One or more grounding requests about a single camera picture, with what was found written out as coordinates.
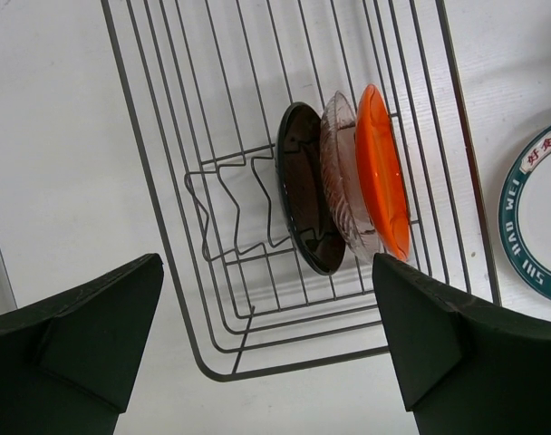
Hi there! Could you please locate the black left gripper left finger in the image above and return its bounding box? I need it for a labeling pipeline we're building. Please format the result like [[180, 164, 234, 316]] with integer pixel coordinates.
[[0, 254, 164, 434]]

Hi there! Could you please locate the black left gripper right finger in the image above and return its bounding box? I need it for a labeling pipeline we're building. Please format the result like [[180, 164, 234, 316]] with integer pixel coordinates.
[[372, 254, 551, 434]]

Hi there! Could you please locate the white plate green lettered rim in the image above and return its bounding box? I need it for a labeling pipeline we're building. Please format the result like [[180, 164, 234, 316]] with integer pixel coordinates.
[[498, 124, 551, 321]]

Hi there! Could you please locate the orange plastic plate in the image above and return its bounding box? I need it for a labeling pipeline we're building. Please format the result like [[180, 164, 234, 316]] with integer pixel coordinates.
[[355, 84, 411, 261]]

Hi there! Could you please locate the clear glass plate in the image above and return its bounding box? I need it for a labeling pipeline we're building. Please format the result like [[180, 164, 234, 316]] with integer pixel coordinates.
[[320, 91, 382, 264]]

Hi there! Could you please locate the dark green plate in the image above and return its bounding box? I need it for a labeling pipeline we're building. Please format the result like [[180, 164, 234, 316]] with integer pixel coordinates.
[[275, 101, 346, 276]]

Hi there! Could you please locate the grey wire dish rack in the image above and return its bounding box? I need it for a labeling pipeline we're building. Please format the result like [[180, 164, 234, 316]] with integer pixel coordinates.
[[102, 1, 501, 382]]

